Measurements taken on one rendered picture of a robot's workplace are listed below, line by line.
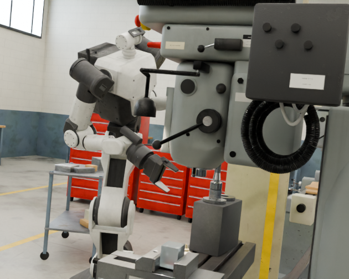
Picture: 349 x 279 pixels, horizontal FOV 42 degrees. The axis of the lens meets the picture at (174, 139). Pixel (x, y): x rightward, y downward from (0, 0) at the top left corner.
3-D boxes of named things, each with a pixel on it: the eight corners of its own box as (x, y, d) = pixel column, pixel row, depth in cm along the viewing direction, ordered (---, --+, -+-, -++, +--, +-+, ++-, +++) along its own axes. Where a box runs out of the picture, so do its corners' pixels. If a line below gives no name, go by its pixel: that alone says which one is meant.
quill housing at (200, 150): (160, 164, 137) (170, 58, 135) (183, 160, 156) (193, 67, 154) (221, 173, 130) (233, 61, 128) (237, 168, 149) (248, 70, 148)
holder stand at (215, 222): (188, 249, 172) (193, 197, 171) (210, 238, 192) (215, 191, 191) (217, 257, 167) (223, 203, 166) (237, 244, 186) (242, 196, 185)
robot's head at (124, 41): (114, 53, 195) (114, 32, 191) (129, 47, 203) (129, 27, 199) (127, 56, 192) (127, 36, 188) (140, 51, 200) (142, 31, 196)
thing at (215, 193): (218, 200, 171) (220, 186, 171) (206, 198, 173) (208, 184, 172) (222, 199, 175) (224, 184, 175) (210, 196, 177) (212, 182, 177)
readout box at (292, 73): (242, 97, 99) (253, 0, 98) (251, 100, 108) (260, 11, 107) (339, 105, 92) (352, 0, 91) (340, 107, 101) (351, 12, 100)
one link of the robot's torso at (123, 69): (68, 119, 211) (65, 45, 193) (114, 96, 237) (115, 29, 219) (119, 140, 198) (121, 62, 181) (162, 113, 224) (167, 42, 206)
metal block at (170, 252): (158, 266, 126) (160, 245, 126) (166, 261, 132) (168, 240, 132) (176, 270, 125) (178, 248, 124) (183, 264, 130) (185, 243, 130)
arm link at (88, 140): (100, 154, 188) (69, 153, 199) (117, 147, 196) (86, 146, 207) (96, 129, 186) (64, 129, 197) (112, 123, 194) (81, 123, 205)
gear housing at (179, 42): (157, 56, 134) (160, 22, 134) (185, 67, 157) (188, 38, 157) (271, 62, 123) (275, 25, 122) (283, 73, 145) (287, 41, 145)
